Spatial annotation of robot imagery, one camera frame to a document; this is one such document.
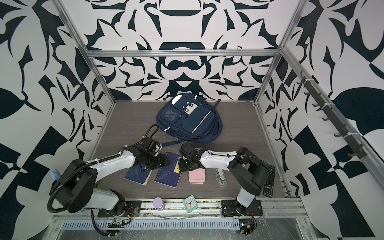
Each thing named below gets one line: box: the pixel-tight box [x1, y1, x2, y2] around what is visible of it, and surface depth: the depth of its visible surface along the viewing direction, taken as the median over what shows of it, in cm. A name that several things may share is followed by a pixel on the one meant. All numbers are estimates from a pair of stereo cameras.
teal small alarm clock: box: [183, 195, 198, 213], surface depth 76 cm
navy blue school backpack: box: [156, 93, 224, 146], surface depth 104 cm
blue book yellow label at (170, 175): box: [154, 151, 183, 189], surface depth 86 cm
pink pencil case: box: [188, 168, 206, 184], surface depth 84 cm
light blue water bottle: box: [51, 168, 61, 181], surface depth 63 cm
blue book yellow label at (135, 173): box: [124, 164, 153, 186], surface depth 85 cm
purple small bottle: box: [152, 197, 166, 212], surface depth 70 cm
